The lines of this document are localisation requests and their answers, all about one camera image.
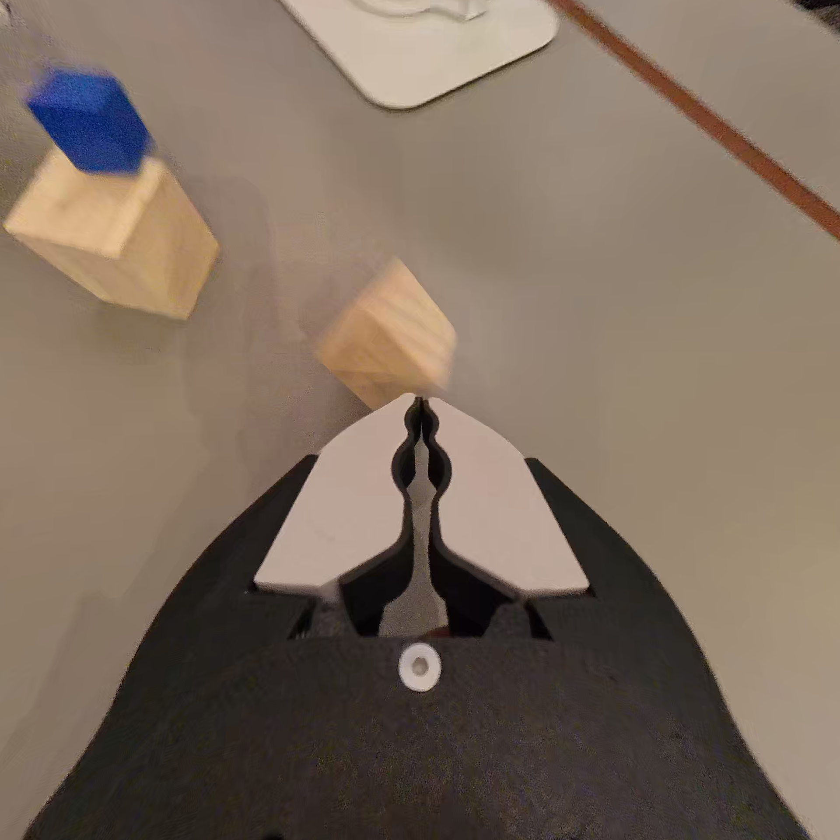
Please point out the large plain wooden cube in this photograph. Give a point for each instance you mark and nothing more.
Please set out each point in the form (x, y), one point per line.
(131, 249)

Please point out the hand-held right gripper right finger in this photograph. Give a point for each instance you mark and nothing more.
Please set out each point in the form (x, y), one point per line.
(505, 525)

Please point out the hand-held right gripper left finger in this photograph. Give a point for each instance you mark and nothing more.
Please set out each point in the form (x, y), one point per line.
(334, 518)

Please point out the medium plain wooden cube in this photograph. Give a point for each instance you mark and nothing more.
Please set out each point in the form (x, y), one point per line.
(387, 334)

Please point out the small blue wooden cube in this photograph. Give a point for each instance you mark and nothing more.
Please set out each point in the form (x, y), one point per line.
(88, 118)

